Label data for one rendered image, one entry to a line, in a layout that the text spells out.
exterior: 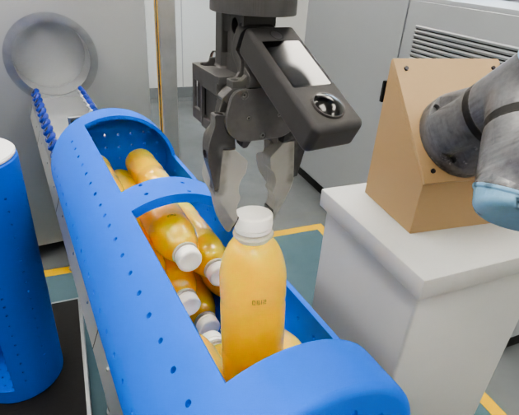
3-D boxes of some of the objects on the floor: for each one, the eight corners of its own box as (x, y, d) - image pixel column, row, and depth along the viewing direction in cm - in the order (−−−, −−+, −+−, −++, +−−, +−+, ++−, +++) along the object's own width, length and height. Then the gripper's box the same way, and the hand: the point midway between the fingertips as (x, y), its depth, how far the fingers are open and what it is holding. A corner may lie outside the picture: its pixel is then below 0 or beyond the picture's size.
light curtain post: (180, 304, 226) (166, -99, 143) (184, 311, 221) (172, -100, 138) (168, 307, 223) (147, -101, 140) (172, 314, 219) (153, -102, 135)
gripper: (282, -9, 42) (267, 189, 53) (165, -13, 37) (174, 207, 48) (337, 1, 36) (307, 225, 46) (204, -3, 31) (204, 249, 41)
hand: (252, 218), depth 44 cm, fingers closed on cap, 4 cm apart
